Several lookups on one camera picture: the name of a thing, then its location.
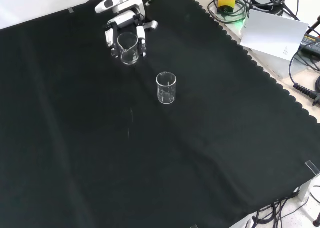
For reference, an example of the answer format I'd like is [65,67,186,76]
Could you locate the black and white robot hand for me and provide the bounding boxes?
[103,9,159,59]

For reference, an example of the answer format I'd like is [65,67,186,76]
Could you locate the clear glass beaker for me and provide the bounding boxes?
[116,32,140,65]
[155,71,178,105]

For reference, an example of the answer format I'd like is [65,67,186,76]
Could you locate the yellow stop button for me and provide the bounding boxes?
[216,0,237,15]

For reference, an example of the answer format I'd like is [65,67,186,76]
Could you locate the black bench cloth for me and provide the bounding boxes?
[0,0,320,228]

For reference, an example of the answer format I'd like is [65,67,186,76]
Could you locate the pale board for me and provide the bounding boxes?
[239,9,310,63]

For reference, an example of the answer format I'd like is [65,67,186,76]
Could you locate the black power adapter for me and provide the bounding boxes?
[299,32,320,55]

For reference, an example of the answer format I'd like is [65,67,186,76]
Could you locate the black tripod leg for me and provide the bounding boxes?
[306,14,320,35]

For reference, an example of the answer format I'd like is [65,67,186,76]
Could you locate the green cable loop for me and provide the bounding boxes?
[207,0,249,24]

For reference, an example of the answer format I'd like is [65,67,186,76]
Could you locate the black cables by arm base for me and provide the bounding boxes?
[264,0,301,21]

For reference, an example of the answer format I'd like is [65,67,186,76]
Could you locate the black coiled cable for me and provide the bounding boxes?
[289,41,320,106]

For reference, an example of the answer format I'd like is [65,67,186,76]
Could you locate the black floor cable bundle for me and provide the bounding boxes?
[246,185,320,228]

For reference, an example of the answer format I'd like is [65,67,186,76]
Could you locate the white bench frame bracket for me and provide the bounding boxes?
[298,175,320,202]

